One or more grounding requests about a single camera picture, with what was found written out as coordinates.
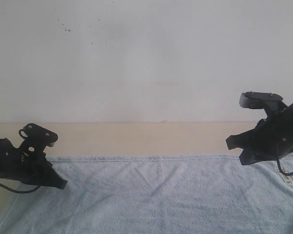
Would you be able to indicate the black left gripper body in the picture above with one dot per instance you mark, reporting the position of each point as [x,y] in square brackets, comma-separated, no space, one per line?
[26,164]

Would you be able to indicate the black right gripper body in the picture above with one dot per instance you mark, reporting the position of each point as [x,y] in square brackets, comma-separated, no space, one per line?
[276,132]

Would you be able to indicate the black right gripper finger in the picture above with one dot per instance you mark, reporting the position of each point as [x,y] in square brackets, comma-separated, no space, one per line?
[241,140]
[254,155]

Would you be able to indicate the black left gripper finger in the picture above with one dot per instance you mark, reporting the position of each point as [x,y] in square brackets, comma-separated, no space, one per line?
[48,177]

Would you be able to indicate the light blue terry towel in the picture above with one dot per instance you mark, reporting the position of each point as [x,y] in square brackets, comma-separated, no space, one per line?
[198,194]

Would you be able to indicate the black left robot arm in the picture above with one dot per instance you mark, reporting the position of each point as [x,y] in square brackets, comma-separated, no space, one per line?
[28,165]

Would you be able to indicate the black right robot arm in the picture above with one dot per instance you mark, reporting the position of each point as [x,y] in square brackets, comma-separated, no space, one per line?
[272,138]

